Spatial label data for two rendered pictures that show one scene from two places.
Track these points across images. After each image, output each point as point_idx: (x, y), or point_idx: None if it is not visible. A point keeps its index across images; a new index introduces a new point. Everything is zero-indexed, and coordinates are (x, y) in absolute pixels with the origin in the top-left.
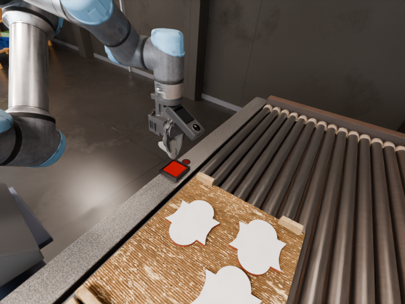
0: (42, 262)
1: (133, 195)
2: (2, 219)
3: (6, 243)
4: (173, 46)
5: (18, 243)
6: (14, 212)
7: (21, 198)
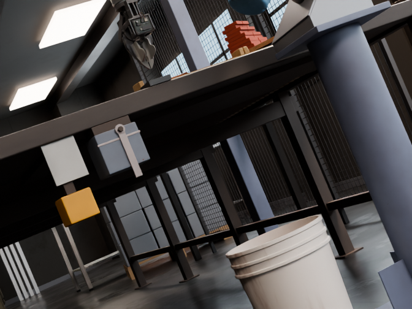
0: (333, 104)
1: (203, 68)
2: (289, 21)
3: (280, 27)
4: None
5: (278, 32)
6: (289, 27)
7: (304, 34)
